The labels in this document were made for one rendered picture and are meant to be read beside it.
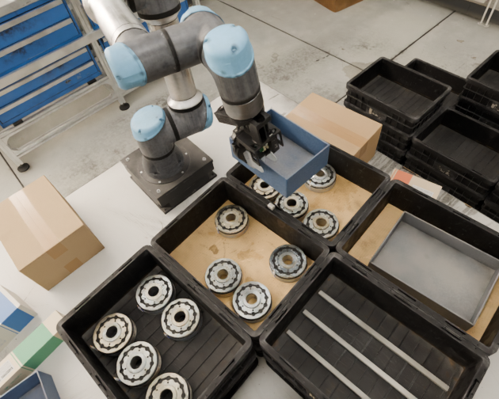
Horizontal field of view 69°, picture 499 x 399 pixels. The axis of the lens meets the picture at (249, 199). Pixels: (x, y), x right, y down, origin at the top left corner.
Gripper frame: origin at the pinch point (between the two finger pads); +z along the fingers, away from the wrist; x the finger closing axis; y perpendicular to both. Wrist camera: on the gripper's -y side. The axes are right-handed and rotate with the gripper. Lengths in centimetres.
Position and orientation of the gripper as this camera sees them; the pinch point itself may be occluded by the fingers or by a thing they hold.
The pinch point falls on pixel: (257, 161)
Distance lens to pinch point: 87.9
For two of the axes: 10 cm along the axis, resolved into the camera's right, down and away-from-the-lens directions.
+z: 2.0, 4.9, 8.5
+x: 7.4, -6.5, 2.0
